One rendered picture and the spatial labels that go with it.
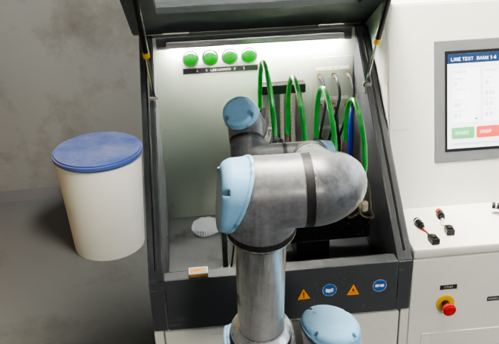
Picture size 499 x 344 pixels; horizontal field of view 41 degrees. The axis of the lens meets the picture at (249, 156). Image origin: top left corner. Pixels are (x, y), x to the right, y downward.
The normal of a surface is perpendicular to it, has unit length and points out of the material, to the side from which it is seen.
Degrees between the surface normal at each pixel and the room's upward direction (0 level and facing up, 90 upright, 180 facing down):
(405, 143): 76
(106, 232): 94
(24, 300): 0
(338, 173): 44
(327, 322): 8
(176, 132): 90
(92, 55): 90
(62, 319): 0
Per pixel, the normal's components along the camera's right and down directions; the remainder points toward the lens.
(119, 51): 0.18, 0.40
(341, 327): 0.10, -0.91
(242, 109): -0.27, -0.36
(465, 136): 0.09, 0.18
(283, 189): 0.05, -0.09
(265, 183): 0.04, -0.30
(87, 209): -0.15, 0.47
